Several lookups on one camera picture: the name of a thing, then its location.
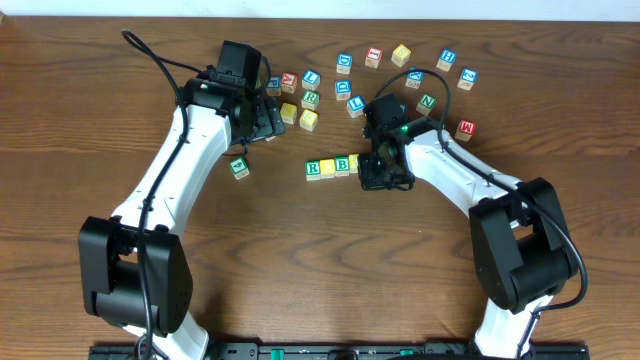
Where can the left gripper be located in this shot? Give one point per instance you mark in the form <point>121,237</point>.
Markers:
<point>270,120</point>

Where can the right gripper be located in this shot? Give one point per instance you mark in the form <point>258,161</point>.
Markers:
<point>367,179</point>

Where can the green B block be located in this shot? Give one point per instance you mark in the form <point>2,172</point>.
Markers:
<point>342,166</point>

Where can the yellow O block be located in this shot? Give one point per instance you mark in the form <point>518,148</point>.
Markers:
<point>327,168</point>

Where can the green r block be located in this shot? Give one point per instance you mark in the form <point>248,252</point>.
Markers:
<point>313,170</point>
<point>310,100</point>

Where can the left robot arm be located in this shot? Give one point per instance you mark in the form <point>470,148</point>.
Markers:
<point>133,267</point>

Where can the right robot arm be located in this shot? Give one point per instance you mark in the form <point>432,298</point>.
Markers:
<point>522,251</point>

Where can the blue P block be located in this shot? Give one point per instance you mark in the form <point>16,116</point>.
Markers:
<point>273,87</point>

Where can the red A block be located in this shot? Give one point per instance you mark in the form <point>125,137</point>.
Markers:
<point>289,82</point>

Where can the green 4 block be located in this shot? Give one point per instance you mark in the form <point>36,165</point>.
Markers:
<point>239,168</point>

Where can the blue L block upper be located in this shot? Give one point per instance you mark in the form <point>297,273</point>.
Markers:
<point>311,80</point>

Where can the blue l block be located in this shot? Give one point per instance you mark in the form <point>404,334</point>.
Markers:
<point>311,80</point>
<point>355,106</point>

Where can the blue L block lower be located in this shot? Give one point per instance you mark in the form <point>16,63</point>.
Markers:
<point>355,106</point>

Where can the green N block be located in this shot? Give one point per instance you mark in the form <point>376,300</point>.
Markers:
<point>426,104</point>

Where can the blue D block lower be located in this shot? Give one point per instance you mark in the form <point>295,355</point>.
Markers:
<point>343,90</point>

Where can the blue d block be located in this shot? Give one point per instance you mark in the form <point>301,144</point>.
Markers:
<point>344,63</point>
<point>343,90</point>

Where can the red M block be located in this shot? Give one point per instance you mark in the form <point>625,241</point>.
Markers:
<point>465,130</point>

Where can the blue X block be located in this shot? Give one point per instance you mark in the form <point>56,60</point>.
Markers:
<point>414,79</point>

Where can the blue D block upper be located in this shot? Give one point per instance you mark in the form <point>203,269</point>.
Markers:
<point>344,63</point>

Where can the red I block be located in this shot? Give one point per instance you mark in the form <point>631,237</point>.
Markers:
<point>373,57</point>

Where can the yellow block top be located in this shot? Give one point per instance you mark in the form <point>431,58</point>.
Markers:
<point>400,55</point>

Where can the blue 2 block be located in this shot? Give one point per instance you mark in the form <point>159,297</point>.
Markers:
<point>467,79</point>

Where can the blue H block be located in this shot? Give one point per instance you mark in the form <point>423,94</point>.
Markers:
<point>446,60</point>

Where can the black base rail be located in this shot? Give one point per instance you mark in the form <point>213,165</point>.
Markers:
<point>429,350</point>

